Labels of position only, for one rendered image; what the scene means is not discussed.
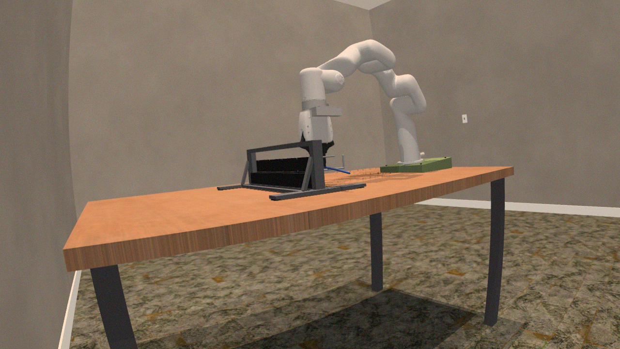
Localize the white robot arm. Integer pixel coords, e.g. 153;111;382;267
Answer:
299;40;427;165

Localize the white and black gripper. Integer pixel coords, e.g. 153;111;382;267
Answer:
298;109;334;156

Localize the grey free-standing rack with steel rings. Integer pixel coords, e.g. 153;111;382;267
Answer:
217;140;366;201

